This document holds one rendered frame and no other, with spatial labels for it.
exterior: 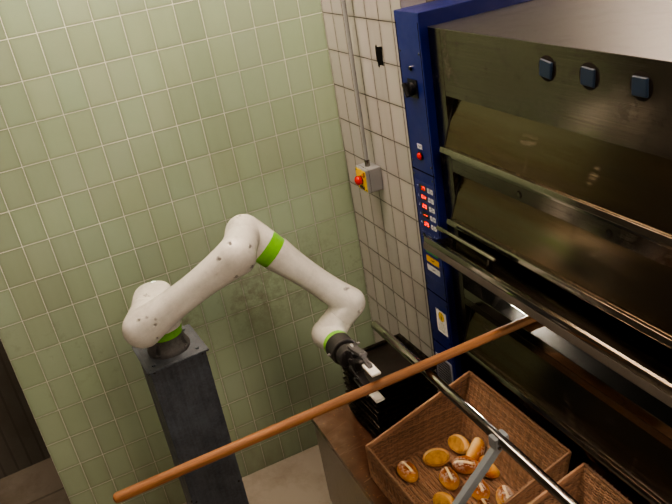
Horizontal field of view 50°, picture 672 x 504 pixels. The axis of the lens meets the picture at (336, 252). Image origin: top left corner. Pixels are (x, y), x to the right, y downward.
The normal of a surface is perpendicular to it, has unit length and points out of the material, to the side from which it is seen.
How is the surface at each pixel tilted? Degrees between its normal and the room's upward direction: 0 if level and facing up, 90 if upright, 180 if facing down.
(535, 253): 70
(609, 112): 90
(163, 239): 90
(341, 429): 0
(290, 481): 0
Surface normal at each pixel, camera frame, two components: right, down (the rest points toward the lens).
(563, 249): -0.90, -0.01
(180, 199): 0.41, 0.34
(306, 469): -0.16, -0.89
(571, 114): -0.90, 0.31
